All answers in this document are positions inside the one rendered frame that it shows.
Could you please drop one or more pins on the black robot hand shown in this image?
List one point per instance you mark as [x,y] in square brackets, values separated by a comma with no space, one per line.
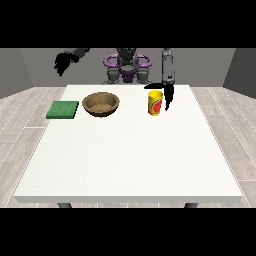
[168,93]
[64,62]

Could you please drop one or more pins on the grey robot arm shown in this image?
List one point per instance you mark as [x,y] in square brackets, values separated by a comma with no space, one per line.
[79,52]
[168,66]

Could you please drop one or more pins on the yellow cup with melon print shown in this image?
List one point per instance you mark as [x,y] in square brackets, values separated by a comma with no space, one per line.
[155,102]

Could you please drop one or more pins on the green square pad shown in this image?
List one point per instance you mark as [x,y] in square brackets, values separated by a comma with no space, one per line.
[62,109]

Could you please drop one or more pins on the brown wooden bowl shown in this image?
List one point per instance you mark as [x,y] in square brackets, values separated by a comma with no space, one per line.
[100,104]

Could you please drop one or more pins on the grey robot trunk purple rings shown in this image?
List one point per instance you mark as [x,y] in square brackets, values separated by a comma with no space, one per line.
[127,68]

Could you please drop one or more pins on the dark table leg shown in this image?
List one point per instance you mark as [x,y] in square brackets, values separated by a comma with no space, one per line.
[191,205]
[64,205]

